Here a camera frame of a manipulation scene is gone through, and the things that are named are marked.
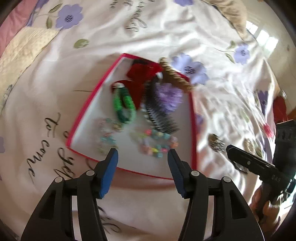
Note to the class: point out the person's right hand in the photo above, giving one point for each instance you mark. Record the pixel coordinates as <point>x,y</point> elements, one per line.
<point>266,209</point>

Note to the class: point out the black scrunchie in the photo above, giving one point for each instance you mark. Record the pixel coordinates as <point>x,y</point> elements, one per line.
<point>138,61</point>

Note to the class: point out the black hair comb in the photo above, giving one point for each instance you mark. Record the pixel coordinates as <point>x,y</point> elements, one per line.
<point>159,118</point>

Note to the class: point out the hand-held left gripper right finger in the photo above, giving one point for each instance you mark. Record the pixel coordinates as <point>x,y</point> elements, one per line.
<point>178,176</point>

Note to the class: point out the beige pillow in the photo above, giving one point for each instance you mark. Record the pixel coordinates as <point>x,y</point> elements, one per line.
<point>231,14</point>

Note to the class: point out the white floral bedsheet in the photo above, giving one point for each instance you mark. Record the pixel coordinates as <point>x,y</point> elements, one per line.
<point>69,92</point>

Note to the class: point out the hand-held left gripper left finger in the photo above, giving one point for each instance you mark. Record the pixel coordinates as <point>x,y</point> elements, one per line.
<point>107,176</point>

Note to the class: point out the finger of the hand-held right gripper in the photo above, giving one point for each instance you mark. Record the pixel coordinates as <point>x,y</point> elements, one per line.
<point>252,163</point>

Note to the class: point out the red bow hair clip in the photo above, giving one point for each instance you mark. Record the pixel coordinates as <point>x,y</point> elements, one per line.
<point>141,74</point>

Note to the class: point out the pink quilted blanket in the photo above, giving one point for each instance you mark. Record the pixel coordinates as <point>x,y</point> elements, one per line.
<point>11,30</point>

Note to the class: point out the red cloth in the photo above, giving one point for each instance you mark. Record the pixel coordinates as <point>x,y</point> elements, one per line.
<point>279,107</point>

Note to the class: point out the gold beaded hair band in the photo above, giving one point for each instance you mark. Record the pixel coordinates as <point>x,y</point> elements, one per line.
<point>175,77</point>

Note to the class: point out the red shallow cardboard box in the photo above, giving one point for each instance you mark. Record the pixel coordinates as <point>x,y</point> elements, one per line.
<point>92,132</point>

